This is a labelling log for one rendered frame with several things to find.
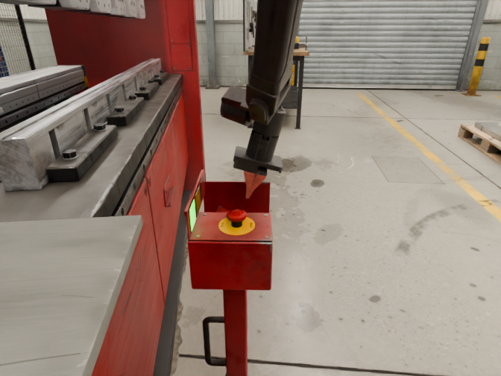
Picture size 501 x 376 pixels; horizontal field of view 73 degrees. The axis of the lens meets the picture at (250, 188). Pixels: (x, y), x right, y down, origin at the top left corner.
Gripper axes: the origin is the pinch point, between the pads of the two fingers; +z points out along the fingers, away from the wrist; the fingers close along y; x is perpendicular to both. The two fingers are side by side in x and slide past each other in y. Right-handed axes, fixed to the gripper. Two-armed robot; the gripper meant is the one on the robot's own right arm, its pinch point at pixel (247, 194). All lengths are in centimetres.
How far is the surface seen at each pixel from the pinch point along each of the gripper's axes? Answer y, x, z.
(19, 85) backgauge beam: 72, -36, 0
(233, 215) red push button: 2.5, 11.0, -0.1
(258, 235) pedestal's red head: -2.8, 13.2, 1.5
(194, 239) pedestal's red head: 8.5, 14.8, 4.5
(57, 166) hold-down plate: 35.8, 10.6, -1.5
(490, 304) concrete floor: -125, -52, 51
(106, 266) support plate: 12, 50, -18
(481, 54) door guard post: -390, -593, -90
